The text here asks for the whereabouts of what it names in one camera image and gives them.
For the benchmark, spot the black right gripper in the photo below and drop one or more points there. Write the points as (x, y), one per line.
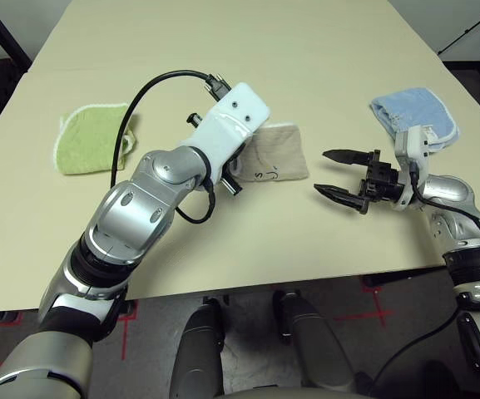
(383, 183)

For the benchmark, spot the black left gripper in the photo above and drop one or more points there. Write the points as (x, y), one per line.
(231, 180)

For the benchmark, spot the beige towel with white trim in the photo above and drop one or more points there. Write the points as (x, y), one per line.
(281, 154)

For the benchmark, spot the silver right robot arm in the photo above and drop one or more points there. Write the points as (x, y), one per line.
(451, 195)

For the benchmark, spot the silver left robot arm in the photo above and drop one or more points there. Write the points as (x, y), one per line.
(140, 208)

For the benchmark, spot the light blue folded towel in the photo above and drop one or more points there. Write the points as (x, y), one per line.
(414, 108)

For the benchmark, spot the green folded towel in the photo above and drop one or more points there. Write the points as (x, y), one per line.
(85, 141)

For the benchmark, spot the black table foot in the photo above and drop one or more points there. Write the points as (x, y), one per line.
(402, 277)
(131, 306)

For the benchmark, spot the red floor tape mark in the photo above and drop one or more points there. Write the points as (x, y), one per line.
(379, 311)
(124, 341)

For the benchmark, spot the dark grey robot right leg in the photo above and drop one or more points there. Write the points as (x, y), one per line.
(314, 349)

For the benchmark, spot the dark grey robot leg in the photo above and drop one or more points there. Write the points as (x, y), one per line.
(314, 349)
(198, 353)

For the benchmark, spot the dark grey robot left leg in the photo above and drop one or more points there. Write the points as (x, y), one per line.
(198, 353)

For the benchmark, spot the black tripod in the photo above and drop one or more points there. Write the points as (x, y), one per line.
(472, 34)

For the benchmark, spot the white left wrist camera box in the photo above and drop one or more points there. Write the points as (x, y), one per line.
(231, 120)

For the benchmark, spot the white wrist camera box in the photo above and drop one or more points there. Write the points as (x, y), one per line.
(231, 120)
(414, 145)

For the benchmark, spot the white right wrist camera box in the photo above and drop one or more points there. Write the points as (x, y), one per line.
(414, 145)

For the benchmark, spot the black frame glass cabinet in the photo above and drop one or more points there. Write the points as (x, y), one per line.
(460, 65)

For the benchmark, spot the wood side table black frame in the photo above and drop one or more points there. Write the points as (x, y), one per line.
(15, 45)

